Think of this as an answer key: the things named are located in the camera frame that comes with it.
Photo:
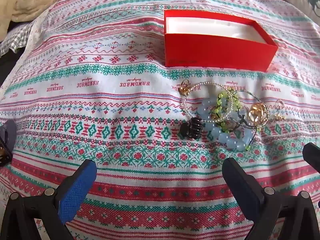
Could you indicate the red cardboard box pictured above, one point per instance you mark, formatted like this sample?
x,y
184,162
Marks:
x,y
212,52

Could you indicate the black hair claw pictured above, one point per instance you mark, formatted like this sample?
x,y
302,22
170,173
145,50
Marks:
x,y
192,127

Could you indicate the small gold earring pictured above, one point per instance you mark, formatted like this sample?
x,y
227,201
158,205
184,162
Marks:
x,y
278,116

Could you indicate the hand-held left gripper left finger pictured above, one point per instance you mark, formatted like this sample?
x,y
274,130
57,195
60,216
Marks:
x,y
75,187

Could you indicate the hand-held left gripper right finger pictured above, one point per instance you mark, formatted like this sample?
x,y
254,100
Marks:
x,y
240,177

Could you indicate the grey checked bed sheet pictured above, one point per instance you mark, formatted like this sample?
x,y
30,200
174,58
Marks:
x,y
15,37

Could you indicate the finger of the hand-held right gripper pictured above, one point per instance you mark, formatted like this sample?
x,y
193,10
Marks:
x,y
312,155

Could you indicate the white deer-print pillow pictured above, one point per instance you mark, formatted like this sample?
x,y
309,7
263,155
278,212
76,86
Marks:
x,y
300,0

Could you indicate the patterned knit-print bed cloth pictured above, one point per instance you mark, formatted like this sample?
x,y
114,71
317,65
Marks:
x,y
100,105

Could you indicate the beige fleece blanket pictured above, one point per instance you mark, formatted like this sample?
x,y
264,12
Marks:
x,y
37,0

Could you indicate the dark grey object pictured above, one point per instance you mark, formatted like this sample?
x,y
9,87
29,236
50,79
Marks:
x,y
7,140

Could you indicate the gold knot ornament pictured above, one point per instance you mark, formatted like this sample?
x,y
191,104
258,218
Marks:
x,y
255,113

